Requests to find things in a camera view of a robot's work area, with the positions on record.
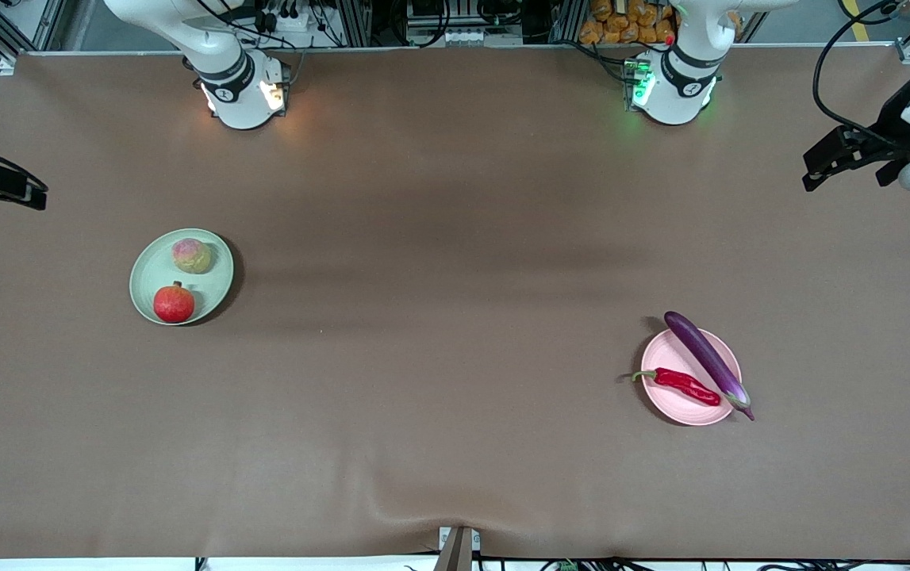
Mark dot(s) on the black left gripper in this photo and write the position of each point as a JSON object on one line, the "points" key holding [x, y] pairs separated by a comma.
{"points": [[893, 121]]}

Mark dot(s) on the yellow pink peach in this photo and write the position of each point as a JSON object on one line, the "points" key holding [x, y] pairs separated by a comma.
{"points": [[192, 255]]}

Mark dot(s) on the red pomegranate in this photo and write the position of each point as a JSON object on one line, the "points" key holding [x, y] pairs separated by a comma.
{"points": [[174, 304]]}

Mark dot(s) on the long purple eggplant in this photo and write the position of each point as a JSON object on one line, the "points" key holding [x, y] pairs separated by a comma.
{"points": [[708, 357]]}

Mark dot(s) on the red chili pepper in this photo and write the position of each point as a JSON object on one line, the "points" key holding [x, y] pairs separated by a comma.
{"points": [[685, 385]]}

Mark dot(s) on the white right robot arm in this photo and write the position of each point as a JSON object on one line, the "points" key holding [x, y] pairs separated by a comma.
{"points": [[240, 87]]}

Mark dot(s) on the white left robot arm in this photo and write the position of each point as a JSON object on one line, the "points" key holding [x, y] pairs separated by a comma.
{"points": [[673, 95]]}

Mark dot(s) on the light green plate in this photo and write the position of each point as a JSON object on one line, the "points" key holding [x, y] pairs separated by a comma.
{"points": [[185, 285]]}

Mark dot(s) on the pink plate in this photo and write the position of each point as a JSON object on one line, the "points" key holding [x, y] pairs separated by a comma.
{"points": [[685, 357]]}

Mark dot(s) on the pile of orange snack bags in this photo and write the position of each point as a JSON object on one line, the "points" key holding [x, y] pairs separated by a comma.
{"points": [[629, 22]]}

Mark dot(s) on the white power strip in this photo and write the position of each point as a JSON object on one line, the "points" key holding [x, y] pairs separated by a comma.
{"points": [[292, 20]]}

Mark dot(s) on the brown table mat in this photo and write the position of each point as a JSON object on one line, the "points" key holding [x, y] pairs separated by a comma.
{"points": [[454, 444]]}

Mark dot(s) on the metal bracket at table edge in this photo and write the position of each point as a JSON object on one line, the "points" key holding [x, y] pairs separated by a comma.
{"points": [[458, 549]]}

